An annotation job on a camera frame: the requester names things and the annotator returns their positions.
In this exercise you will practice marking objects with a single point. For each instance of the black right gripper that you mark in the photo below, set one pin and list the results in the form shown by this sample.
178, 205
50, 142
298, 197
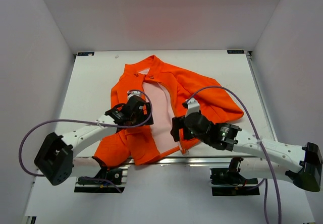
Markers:
177, 123

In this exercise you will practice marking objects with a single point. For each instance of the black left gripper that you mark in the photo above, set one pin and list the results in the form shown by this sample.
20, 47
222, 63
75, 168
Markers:
145, 116

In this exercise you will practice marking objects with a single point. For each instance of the orange jacket with pink lining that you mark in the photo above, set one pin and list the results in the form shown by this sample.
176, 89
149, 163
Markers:
168, 87

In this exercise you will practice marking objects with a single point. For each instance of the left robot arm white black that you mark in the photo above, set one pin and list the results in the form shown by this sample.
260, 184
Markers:
71, 144

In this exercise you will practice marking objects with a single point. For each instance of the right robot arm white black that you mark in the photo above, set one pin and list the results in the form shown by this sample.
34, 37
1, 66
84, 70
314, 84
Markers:
300, 165

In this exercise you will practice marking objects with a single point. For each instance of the blue label sticker left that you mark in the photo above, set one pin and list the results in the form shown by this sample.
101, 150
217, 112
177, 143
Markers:
85, 54

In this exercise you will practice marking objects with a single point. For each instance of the blue label sticker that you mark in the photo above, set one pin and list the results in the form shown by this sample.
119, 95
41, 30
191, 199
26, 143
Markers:
235, 51
85, 54

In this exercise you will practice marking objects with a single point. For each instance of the blue label sticker right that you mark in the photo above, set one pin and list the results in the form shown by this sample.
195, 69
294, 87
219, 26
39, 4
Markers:
235, 51

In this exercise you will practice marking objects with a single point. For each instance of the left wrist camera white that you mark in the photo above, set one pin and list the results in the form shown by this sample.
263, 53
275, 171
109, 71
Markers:
131, 93

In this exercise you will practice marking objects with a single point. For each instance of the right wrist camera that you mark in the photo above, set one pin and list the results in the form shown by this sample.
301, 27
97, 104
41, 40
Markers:
192, 106

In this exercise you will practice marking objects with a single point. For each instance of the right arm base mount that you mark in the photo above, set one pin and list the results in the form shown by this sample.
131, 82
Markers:
226, 179

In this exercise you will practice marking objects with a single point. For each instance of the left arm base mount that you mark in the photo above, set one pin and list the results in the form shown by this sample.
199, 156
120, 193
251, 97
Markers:
107, 181

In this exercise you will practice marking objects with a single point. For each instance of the aluminium table edge rail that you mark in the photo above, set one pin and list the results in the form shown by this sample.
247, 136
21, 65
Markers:
176, 160

